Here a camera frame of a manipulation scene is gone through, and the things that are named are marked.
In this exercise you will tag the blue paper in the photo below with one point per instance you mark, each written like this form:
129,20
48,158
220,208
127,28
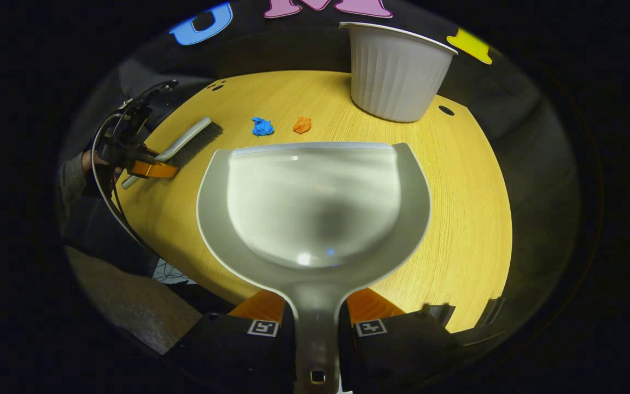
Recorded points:
262,127

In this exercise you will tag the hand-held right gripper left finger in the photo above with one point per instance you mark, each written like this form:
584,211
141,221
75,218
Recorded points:
227,350

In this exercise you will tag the white ribbed garbage bin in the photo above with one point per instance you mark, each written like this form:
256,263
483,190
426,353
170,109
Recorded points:
394,76

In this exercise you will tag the white dustpan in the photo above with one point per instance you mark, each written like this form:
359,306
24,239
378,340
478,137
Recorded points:
315,219

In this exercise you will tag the person's dark clothing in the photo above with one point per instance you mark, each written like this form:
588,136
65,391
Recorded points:
101,235

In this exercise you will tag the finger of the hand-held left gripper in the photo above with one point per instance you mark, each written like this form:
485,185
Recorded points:
156,169

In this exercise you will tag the small white broom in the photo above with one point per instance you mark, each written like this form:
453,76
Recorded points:
189,139

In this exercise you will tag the orange paper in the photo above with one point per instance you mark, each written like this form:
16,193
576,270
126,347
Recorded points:
302,125

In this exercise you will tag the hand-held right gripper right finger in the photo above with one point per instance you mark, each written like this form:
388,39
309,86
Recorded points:
397,355

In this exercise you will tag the black backdrop cloth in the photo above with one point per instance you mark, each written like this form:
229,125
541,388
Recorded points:
304,44

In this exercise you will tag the wooden desktop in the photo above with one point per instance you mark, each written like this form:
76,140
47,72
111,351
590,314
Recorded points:
468,208

